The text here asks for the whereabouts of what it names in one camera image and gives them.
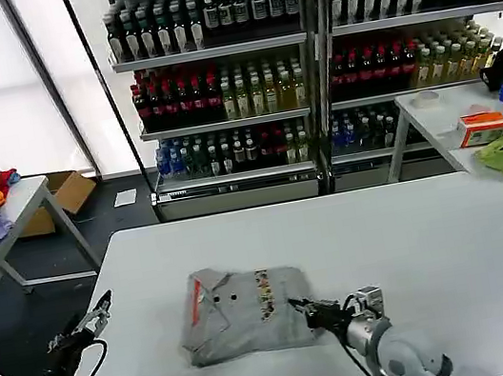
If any white side table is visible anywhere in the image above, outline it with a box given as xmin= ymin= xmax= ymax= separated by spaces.
xmin=0 ymin=167 xmax=115 ymax=354

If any grey printed T-shirt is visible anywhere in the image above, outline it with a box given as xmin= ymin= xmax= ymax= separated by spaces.
xmin=169 ymin=249 xmax=328 ymax=372

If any red cloth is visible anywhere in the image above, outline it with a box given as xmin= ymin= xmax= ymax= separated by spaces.
xmin=0 ymin=166 xmax=26 ymax=207

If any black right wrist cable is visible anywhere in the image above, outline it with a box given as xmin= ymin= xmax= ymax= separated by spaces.
xmin=326 ymin=290 xmax=386 ymax=376

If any white paper sheet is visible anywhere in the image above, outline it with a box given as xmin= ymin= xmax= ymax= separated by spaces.
xmin=111 ymin=188 xmax=140 ymax=209

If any white tape roll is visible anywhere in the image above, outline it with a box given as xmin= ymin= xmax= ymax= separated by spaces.
xmin=412 ymin=89 xmax=442 ymax=109

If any white desk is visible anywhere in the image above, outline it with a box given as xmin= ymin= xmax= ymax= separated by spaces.
xmin=373 ymin=76 xmax=503 ymax=204

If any brown cardboard box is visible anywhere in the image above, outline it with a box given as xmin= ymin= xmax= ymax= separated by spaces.
xmin=10 ymin=166 xmax=105 ymax=240

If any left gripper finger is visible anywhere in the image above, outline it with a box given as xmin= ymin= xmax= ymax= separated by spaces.
xmin=68 ymin=288 xmax=118 ymax=336
xmin=42 ymin=314 xmax=87 ymax=353

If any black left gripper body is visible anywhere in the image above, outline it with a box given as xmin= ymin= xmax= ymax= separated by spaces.
xmin=37 ymin=320 xmax=102 ymax=376

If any metal shelf with bottles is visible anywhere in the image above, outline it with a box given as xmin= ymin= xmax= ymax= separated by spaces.
xmin=97 ymin=0 xmax=343 ymax=228
xmin=302 ymin=0 xmax=503 ymax=193

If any orange tissue box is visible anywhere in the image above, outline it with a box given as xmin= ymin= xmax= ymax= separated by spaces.
xmin=454 ymin=109 xmax=503 ymax=149

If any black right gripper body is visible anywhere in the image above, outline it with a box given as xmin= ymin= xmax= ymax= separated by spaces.
xmin=302 ymin=294 xmax=353 ymax=335

